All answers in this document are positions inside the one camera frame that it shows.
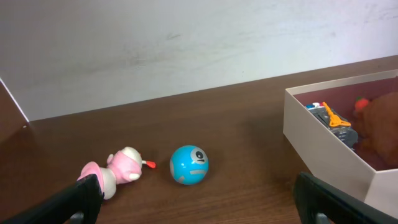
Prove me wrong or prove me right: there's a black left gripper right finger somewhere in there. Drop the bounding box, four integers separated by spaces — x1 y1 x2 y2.
293 172 397 224

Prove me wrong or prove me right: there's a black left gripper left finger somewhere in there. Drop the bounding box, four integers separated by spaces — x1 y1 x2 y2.
3 174 104 224

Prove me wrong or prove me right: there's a grey toy car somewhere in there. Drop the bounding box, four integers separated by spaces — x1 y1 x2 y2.
305 102 358 150

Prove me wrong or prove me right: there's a brown plush toy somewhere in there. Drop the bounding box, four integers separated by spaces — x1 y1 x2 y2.
353 92 397 168

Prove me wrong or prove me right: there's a beige cardboard box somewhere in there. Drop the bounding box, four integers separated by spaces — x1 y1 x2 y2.
283 70 397 217

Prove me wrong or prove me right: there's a pink white duck toy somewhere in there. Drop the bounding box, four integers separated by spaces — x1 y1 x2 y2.
78 146 156 200

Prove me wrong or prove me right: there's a blue ball toy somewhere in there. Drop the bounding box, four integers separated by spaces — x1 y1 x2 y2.
170 145 209 185

